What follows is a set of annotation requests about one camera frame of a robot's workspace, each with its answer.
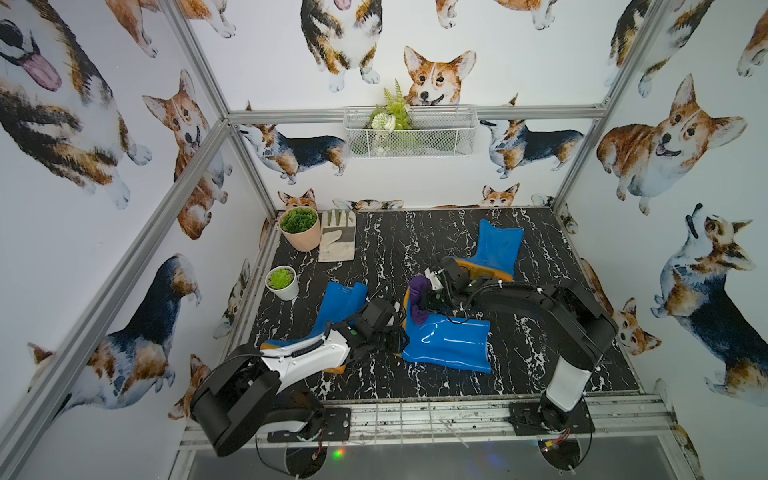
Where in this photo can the aluminium front rail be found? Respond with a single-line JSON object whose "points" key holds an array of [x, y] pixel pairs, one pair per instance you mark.
{"points": [[468, 420]]}

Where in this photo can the purple cloth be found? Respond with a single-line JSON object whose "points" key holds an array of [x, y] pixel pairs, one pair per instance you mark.
{"points": [[418, 288]]}

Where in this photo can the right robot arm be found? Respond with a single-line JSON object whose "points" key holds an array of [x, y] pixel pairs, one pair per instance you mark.
{"points": [[581, 326]]}

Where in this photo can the fern with white flower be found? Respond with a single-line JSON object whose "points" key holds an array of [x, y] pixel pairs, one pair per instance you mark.
{"points": [[390, 124]]}

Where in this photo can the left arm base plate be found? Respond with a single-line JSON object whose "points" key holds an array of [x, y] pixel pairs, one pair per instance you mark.
{"points": [[305, 425]]}

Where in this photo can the white wire wall basket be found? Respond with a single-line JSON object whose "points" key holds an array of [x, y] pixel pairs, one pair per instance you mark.
{"points": [[414, 133]]}

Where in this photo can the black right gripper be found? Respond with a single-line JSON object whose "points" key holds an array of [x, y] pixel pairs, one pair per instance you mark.
{"points": [[429, 303]]}

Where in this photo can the small white plant pot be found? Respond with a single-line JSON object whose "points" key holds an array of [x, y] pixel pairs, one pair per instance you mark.
{"points": [[288, 294]]}

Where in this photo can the green moss in white pot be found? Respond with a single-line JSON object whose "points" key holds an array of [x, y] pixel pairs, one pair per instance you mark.
{"points": [[280, 278]]}

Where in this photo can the pink ribbed plant pot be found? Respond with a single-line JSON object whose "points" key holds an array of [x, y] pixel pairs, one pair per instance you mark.
{"points": [[307, 241]]}

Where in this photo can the blue rubber boot back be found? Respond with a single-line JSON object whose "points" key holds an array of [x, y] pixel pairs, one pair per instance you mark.
{"points": [[496, 253]]}

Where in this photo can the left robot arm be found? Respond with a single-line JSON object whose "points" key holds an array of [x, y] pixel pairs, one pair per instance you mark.
{"points": [[237, 399]]}

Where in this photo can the blue rubber boot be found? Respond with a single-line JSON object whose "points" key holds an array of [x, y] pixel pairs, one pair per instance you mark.
{"points": [[446, 341], [339, 302], [496, 253]]}

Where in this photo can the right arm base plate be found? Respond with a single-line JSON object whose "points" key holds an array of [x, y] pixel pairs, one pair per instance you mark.
{"points": [[537, 418]]}

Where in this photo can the green plant in pink pot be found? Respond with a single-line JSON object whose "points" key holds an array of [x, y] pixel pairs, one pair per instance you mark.
{"points": [[298, 220]]}

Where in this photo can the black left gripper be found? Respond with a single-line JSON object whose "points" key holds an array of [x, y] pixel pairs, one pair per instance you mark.
{"points": [[387, 327]]}

